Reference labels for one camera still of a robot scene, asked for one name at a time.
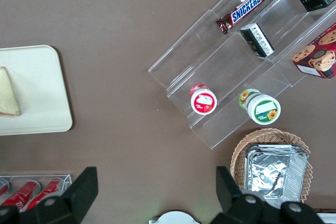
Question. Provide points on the red-lidded yogurt cup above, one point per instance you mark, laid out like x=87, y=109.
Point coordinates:
x=203, y=102

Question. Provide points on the Snickers chocolate bar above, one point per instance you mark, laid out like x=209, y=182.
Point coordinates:
x=245, y=7

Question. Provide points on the aluminium foil tray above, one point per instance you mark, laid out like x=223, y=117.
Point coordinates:
x=273, y=176
x=273, y=148

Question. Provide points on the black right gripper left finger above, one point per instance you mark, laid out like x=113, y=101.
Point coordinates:
x=73, y=197

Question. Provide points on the small black box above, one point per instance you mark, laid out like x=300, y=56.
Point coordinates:
x=258, y=40

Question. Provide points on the green-lidded sunflower cup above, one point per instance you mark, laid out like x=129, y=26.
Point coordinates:
x=263, y=110

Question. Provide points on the light tan wicker basket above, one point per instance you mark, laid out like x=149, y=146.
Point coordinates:
x=240, y=155

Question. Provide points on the red soda can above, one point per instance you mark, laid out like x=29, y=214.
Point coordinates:
x=2, y=187
x=21, y=193
x=44, y=193

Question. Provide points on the cream plastic tray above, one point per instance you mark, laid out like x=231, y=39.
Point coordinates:
x=36, y=90

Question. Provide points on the clear acrylic stepped shelf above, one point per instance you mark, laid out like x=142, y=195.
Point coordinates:
x=210, y=58

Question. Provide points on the clear acrylic can holder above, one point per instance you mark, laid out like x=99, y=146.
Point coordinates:
x=65, y=179

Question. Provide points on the red cookie box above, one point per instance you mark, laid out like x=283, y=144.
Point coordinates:
x=319, y=53

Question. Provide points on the triangular sandwich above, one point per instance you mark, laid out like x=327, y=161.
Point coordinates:
x=8, y=95

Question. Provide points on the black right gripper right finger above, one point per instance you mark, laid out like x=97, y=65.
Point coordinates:
x=233, y=203

